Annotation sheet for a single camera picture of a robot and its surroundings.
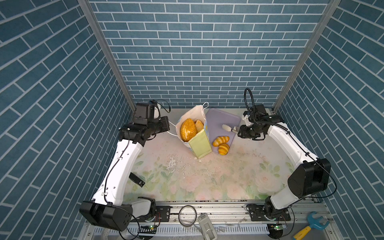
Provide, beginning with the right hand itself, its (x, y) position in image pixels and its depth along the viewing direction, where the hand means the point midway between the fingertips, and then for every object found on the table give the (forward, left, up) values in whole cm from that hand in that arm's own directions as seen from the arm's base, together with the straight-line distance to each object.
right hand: (240, 132), depth 85 cm
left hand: (-7, +38, +14) cm, 41 cm away
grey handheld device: (-46, +16, -17) cm, 51 cm away
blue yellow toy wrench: (-39, -35, -17) cm, 55 cm away
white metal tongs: (+6, +7, -4) cm, 10 cm away
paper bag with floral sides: (-11, +22, +2) cm, 25 cm away
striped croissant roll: (+4, +10, -15) cm, 18 cm away
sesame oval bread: (-3, +30, +3) cm, 30 cm away
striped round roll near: (-4, +8, -14) cm, 17 cm away
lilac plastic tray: (+26, +13, -19) cm, 35 cm away
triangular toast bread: (+4, +24, -1) cm, 25 cm away
